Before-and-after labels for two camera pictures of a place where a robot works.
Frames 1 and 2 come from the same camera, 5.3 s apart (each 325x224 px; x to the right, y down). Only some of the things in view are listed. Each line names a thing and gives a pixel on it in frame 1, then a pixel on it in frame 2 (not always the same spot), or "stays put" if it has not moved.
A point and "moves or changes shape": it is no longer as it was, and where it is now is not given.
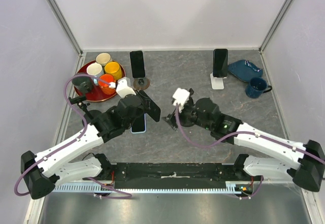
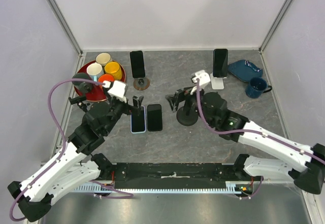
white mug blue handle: (94, 69) stays put
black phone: (137, 63) stays put
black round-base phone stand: (90, 116) stays put
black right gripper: (171, 119) → (185, 94)
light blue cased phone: (139, 124) stays put
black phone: (151, 108) moves or changes shape
